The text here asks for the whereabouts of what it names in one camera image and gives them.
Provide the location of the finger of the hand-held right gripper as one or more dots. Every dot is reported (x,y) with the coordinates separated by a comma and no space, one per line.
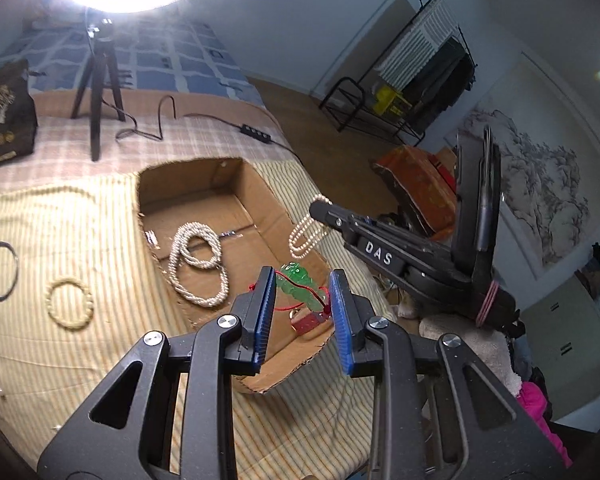
(330,215)

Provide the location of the black clothes rack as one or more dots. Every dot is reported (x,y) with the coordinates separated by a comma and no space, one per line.
(347,105)

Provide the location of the black bag gold print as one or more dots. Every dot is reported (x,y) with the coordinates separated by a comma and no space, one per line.
(5,110)

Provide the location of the pink cloth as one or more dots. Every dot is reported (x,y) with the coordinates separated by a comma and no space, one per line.
(537,410)

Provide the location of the small silver clip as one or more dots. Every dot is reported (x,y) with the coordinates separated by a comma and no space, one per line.
(152,238)

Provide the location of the landscape wall painting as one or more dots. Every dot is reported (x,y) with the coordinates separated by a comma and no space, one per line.
(545,175)

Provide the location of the grey cabinet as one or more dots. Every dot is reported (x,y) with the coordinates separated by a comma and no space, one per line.
(570,340)

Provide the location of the yellow box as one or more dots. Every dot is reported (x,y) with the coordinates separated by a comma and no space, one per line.
(387,99)

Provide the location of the pink checked sheet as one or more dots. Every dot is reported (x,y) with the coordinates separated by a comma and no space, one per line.
(55,145)

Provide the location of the brown cardboard box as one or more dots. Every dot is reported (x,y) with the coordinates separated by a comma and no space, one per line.
(240,210)

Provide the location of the small blue item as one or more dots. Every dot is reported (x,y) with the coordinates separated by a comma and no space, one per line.
(228,233)

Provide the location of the yellow striped cloth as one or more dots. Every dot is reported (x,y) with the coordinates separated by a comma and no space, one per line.
(80,370)

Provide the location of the orange cushion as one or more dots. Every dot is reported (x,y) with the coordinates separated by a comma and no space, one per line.
(420,185)

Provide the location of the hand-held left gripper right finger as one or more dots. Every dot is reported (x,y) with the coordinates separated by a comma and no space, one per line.
(341,322)

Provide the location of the black tripod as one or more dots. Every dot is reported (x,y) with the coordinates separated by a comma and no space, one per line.
(96,110)

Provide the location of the dark hanging clothes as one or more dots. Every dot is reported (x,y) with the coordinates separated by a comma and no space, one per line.
(445,85)

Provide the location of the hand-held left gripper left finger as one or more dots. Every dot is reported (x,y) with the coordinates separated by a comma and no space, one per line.
(264,312)

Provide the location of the small red box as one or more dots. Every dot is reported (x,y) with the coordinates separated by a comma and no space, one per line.
(307,322)

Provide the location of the blue checked bedding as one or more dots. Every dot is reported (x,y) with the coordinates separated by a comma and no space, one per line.
(190,55)

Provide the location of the white towel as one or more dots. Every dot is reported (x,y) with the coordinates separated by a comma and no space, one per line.
(475,355)

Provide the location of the white slatted hanger rack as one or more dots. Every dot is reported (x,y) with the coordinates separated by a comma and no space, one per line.
(420,40)

